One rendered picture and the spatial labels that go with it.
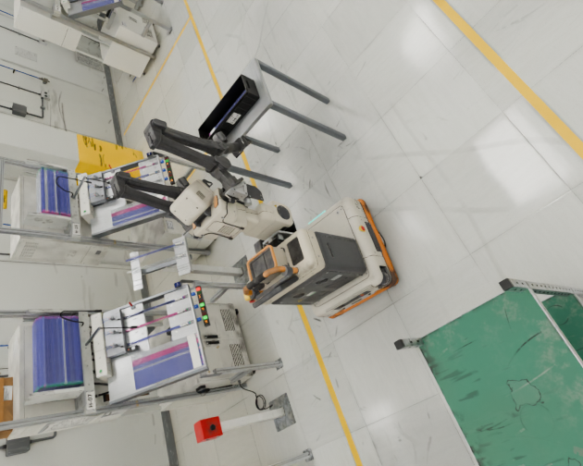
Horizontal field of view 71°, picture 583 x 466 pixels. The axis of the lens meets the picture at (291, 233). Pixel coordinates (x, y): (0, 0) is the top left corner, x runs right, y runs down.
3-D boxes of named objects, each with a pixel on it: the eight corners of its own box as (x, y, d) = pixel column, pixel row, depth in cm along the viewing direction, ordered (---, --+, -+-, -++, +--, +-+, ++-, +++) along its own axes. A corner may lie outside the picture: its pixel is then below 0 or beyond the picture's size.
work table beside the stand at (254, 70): (346, 138, 319) (269, 103, 264) (290, 189, 359) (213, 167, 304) (328, 97, 339) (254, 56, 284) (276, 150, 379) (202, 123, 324)
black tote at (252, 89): (214, 151, 306) (202, 146, 298) (210, 133, 313) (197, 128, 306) (260, 97, 273) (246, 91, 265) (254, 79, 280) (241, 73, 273)
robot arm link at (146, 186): (110, 189, 223) (118, 177, 216) (109, 180, 225) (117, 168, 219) (180, 203, 252) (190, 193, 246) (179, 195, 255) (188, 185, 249)
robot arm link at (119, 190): (106, 198, 217) (114, 188, 212) (109, 179, 225) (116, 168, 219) (182, 222, 244) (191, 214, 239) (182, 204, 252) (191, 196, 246)
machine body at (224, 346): (238, 303, 391) (179, 302, 348) (259, 374, 357) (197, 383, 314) (204, 333, 426) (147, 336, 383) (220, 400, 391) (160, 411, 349)
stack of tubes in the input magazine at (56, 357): (78, 314, 301) (36, 315, 283) (83, 383, 276) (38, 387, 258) (72, 323, 308) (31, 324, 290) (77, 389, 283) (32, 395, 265)
